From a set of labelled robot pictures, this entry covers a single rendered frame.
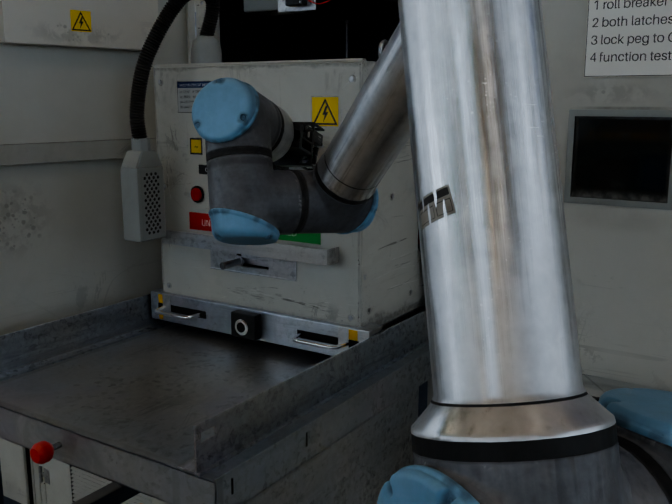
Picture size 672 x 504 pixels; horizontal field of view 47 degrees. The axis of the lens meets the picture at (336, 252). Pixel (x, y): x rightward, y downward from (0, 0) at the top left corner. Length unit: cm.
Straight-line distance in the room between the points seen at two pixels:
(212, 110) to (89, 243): 76
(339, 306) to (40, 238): 65
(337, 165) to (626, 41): 57
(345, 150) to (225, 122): 16
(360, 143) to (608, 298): 61
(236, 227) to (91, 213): 77
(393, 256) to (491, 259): 92
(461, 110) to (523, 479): 26
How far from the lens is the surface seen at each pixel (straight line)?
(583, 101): 139
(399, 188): 146
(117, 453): 116
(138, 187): 153
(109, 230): 177
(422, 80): 59
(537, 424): 54
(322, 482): 131
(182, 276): 163
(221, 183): 103
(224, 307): 156
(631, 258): 139
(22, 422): 132
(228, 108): 104
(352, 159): 100
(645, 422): 66
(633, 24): 137
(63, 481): 254
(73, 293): 175
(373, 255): 140
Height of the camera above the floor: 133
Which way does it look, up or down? 11 degrees down
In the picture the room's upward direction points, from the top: straight up
